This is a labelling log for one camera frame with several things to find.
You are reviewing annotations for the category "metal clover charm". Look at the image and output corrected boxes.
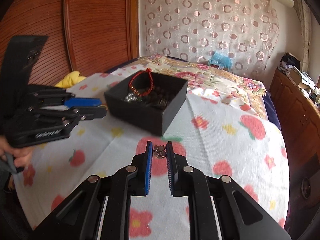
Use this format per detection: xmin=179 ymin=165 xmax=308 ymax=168
xmin=152 ymin=145 xmax=167 ymax=159

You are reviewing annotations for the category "silver carved bangle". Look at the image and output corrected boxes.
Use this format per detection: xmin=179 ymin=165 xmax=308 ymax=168
xmin=123 ymin=92 xmax=142 ymax=103

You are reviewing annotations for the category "red braided cord bracelet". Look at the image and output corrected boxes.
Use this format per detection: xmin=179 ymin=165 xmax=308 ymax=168
xmin=128 ymin=68 xmax=155 ymax=98

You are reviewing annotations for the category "dark wooden bead bracelet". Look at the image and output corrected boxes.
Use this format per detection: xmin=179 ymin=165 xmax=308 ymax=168
xmin=145 ymin=87 xmax=177 ymax=110

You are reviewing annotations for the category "black square jewelry box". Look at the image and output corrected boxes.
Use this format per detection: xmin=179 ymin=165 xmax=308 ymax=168
xmin=104 ymin=68 xmax=188 ymax=136

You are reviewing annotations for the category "person's left hand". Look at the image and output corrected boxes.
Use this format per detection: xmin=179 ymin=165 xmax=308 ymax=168
xmin=0 ymin=135 xmax=35 ymax=167

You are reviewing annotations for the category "yellow plush toy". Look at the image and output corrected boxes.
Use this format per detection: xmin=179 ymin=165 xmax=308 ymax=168
xmin=55 ymin=70 xmax=86 ymax=89

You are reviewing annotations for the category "brown wooden wardrobe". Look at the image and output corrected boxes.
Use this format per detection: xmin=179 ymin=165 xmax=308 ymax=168
xmin=1 ymin=0 xmax=139 ymax=85

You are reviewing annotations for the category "floral bed blanket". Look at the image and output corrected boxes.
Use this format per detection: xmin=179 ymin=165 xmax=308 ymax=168
xmin=114 ymin=54 xmax=268 ymax=120

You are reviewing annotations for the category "blue plush toy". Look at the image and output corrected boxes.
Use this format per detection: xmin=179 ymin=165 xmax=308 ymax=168
xmin=208 ymin=51 xmax=233 ymax=69

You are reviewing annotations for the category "wooden side cabinet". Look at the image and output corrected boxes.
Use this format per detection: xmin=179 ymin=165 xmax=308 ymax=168
xmin=270 ymin=69 xmax=319 ymax=175

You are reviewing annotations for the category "pink circle pattern curtain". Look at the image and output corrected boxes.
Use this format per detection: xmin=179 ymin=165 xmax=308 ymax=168
xmin=139 ymin=0 xmax=279 ymax=79

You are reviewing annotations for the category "cardboard box on counter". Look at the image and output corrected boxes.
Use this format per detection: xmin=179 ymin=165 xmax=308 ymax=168
xmin=289 ymin=66 xmax=311 ymax=88

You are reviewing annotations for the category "dark bag on counter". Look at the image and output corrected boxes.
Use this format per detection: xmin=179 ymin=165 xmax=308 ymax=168
xmin=277 ymin=53 xmax=300 ymax=74

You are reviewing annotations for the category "side window curtain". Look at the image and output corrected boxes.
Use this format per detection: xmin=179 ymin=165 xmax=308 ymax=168
xmin=297 ymin=0 xmax=312 ymax=72

